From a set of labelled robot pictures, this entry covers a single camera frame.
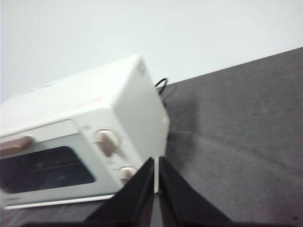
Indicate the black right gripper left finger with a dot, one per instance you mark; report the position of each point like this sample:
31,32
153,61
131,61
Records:
132,203

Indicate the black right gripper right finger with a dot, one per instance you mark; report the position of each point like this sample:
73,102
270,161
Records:
180,203

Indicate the white Toshiba toaster oven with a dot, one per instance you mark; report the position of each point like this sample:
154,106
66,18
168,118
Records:
71,106

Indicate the timer oven knob beige grip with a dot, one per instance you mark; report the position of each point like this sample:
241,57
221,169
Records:
126,174

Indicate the temperature oven knob beige grip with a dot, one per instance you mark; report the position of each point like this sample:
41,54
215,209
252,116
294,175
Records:
106,141

